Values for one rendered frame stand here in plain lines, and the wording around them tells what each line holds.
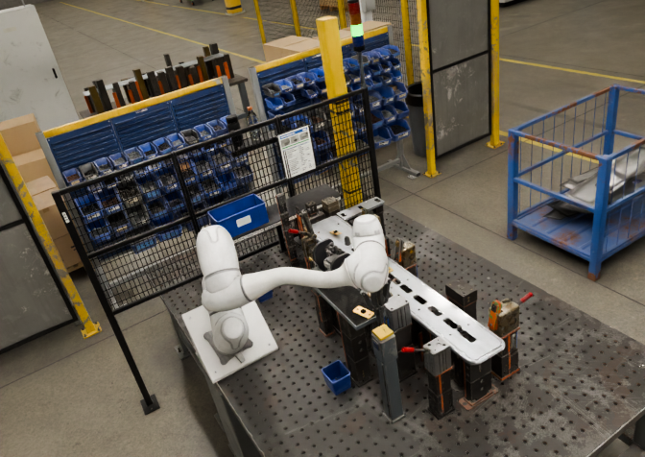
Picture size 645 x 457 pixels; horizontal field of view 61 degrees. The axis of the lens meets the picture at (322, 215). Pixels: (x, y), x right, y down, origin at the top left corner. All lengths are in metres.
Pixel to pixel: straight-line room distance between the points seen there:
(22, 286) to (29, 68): 4.90
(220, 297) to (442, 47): 3.99
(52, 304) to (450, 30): 4.12
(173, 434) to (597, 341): 2.39
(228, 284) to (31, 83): 7.18
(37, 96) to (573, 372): 7.83
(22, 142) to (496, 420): 5.69
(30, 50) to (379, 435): 7.51
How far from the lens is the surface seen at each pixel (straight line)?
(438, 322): 2.40
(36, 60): 8.88
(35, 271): 4.43
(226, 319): 2.55
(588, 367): 2.70
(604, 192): 3.95
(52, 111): 9.01
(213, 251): 2.04
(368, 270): 1.68
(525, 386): 2.58
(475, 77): 5.91
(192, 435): 3.60
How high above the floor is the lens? 2.59
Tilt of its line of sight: 29 degrees down
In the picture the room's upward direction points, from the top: 10 degrees counter-clockwise
